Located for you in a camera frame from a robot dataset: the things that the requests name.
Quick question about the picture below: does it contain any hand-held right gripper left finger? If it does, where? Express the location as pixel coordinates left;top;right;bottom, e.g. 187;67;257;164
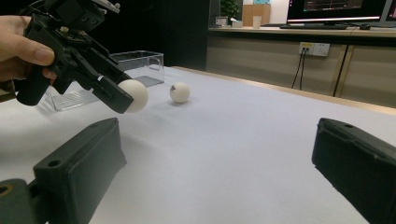
33;117;128;224

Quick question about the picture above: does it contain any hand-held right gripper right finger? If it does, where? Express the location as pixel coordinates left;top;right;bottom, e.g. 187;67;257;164
311;117;396;224

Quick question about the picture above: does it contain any white ping pong ball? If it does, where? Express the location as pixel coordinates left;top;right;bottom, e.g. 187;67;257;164
117;78;149;114
169;81;191;105

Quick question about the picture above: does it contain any clear plastic box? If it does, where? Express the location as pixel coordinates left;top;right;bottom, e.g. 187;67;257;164
44;49;165;113

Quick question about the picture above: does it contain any black keyboard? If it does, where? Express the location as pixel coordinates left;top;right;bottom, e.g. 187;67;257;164
278;23;349;31

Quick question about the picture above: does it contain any green potted plant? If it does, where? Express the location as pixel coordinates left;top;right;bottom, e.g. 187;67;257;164
219;0;241;21

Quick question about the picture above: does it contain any wooden counter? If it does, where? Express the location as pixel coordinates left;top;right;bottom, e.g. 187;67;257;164
207;25;396;48

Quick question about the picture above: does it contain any black computer monitor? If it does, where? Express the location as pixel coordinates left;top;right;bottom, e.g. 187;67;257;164
286;0;390;24

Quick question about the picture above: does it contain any brown wooden board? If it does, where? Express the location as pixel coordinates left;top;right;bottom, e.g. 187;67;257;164
241;3;272;28

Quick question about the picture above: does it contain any black power cable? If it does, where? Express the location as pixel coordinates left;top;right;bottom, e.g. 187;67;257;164
298;49;309;91
290;49;306;90

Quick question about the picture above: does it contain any white wall socket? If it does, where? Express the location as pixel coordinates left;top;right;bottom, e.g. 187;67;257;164
298;41;332;58

